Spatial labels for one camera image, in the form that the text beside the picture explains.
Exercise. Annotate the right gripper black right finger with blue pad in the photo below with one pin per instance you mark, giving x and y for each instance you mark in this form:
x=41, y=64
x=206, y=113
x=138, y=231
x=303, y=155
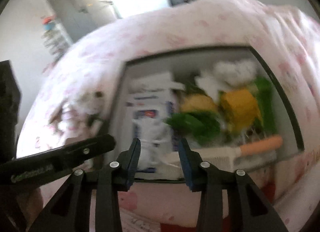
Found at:
x=248, y=208

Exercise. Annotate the green snack bag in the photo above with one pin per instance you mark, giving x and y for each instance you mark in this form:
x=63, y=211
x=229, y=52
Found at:
x=211, y=128

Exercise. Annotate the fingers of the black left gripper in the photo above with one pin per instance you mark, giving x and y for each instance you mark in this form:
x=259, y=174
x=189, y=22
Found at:
x=75, y=154

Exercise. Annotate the white blue wet wipes pack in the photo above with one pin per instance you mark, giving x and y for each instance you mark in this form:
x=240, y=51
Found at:
x=147, y=115

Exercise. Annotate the yellow snack bag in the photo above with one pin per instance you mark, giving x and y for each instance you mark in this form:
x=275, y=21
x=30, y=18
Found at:
x=198, y=102
x=240, y=108

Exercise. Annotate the pink cartoon print bedsheet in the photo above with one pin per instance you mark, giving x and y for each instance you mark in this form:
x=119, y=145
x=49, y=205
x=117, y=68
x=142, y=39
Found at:
x=286, y=38

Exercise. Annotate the black storage box white interior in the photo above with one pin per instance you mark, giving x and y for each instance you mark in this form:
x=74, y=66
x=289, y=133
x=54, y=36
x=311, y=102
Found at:
x=185, y=65

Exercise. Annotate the orange handled white brush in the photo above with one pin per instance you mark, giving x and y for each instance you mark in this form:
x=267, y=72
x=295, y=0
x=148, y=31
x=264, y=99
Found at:
x=228, y=158

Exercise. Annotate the white plush toy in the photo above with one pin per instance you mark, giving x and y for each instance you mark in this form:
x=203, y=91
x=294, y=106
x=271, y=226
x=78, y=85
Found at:
x=226, y=76

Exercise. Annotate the white wire shelf rack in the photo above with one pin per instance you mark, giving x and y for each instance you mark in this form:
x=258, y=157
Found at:
x=54, y=37

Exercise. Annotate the white lint roller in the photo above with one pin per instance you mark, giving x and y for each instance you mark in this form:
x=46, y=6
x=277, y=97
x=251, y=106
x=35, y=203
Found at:
x=155, y=82

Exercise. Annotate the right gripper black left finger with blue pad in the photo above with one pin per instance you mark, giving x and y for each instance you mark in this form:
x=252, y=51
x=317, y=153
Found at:
x=70, y=207

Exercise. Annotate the grey door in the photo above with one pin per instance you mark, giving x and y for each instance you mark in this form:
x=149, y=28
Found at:
x=81, y=17

